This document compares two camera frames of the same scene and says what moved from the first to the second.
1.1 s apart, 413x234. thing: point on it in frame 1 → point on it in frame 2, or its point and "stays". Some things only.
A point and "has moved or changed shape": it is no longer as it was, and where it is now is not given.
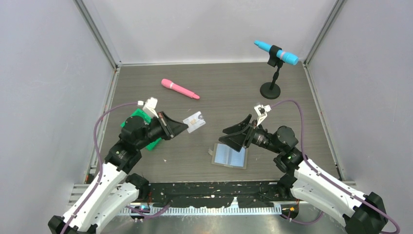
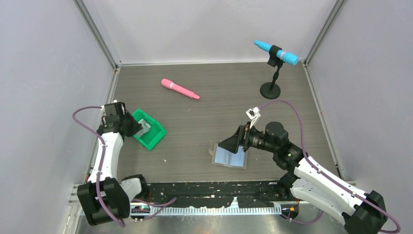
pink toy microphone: (168, 84) stays
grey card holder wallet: (223, 155) stays
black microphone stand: (271, 90) stays
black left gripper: (170, 128) → (136, 126)
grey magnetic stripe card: (194, 122) has moved or changed shape
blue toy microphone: (289, 58) stays
